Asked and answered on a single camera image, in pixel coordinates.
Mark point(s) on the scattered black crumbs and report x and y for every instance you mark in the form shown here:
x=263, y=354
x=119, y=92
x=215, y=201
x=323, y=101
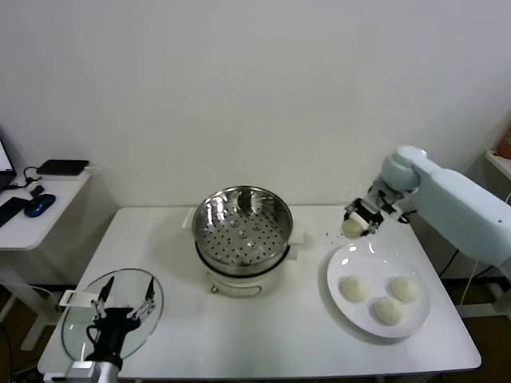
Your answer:
x=333, y=236

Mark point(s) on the blue computer mouse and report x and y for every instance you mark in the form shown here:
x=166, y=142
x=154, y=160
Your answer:
x=39, y=205

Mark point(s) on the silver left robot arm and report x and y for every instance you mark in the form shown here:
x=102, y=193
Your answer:
x=108, y=372

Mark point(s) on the flat black drive box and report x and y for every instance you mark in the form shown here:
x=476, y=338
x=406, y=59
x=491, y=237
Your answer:
x=62, y=167

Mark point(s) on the perforated steel steamer basket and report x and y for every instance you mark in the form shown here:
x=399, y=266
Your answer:
x=243, y=239

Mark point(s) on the white electric cooker base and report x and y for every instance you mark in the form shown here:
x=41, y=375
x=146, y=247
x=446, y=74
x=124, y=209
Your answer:
x=239, y=285

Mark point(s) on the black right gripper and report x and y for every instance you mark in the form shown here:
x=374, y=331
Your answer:
x=369, y=210

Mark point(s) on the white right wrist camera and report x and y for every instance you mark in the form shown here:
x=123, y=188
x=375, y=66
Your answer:
x=399, y=213

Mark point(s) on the white steamed baozi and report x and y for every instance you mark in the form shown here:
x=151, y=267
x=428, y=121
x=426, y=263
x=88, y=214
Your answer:
x=404, y=289
x=352, y=229
x=353, y=288
x=387, y=311

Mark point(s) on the orange object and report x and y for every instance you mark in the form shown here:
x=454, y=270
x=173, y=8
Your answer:
x=505, y=145

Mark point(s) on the white side desk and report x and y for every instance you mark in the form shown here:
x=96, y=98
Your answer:
x=44, y=233

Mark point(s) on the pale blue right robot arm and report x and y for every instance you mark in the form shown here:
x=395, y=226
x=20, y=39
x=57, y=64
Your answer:
x=451, y=199

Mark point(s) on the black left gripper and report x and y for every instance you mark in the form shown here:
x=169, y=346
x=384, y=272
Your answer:
x=112, y=327

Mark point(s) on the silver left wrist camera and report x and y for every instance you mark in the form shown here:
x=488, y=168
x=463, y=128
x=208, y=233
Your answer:
x=83, y=369

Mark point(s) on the small black device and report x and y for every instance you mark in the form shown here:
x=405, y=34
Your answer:
x=37, y=190

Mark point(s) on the large white plate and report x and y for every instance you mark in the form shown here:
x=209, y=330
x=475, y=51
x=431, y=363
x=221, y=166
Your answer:
x=351, y=315

